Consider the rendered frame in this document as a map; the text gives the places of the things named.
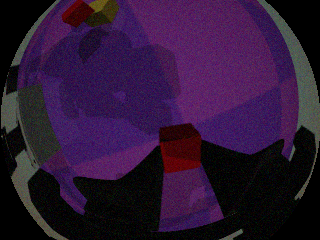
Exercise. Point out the yellow cube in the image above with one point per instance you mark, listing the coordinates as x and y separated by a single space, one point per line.
105 10

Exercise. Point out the red cube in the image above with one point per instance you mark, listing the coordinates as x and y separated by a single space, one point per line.
77 13
180 147

